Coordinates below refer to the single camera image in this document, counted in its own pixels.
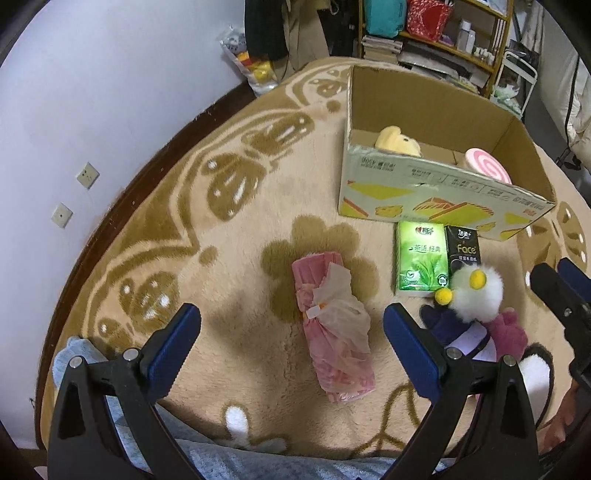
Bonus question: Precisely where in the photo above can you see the wide pile of books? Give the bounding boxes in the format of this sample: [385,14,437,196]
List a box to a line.
[398,39,490,93]

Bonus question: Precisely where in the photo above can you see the beige hanging coat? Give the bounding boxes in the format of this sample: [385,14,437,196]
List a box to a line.
[281,0,331,79]

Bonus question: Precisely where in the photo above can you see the black hanging coat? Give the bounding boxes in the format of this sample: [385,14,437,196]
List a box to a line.
[244,0,289,62]

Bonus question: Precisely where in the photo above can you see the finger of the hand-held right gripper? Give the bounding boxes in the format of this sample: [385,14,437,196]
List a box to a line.
[556,257,591,303]
[529,263,589,326]

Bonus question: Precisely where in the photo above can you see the black tissue pack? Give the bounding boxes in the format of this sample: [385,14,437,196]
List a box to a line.
[444,225,482,278]

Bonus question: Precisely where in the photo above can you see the wooden shelf rack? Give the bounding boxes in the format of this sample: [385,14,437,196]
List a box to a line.
[358,0,514,100]

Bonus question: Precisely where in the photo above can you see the person's right hand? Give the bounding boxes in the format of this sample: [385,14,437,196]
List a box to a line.
[541,382,579,455]

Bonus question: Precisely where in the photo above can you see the pink swirl lollipop plush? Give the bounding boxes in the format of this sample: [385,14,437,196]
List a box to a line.
[464,148,512,184]

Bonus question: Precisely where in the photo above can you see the green tissue pack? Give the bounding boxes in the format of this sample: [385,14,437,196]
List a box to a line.
[394,220,451,296]

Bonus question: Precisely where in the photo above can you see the cream padded recliner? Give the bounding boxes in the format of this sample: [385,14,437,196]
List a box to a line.
[538,0,591,172]

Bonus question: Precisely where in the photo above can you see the white bottles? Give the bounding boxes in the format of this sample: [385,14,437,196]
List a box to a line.
[457,19,477,52]

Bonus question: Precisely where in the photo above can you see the white trolley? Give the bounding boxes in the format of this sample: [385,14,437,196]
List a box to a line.
[490,50,540,117]

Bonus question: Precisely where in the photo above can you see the small stack of books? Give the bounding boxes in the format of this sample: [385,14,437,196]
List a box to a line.
[361,34,403,64]

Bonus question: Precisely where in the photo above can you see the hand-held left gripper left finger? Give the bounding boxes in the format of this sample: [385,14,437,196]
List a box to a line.
[46,302,204,480]

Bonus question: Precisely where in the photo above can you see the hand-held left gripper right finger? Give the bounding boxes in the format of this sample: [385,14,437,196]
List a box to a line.
[383,302,541,480]

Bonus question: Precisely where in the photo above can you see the clear plastic bag of toys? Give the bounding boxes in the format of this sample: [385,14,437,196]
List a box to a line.
[221,28,282,97]

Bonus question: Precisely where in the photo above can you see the red patterned bag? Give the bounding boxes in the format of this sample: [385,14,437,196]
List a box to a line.
[406,0,455,41]

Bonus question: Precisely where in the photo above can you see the white fluffy duck plush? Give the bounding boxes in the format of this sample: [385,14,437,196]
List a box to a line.
[434,265,505,323]

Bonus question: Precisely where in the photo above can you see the pink tissue pack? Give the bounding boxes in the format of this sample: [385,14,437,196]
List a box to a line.
[291,251,376,404]

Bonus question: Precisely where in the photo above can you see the pink plush toy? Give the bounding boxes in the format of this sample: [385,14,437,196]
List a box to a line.
[482,308,528,358]

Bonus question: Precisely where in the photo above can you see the yellow plush toy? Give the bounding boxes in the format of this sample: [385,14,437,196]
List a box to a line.
[374,126,422,158]

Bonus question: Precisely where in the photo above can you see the teal bag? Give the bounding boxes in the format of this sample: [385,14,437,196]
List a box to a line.
[364,0,408,38]

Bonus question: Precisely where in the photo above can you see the cardboard box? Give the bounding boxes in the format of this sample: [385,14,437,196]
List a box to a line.
[337,65,559,243]

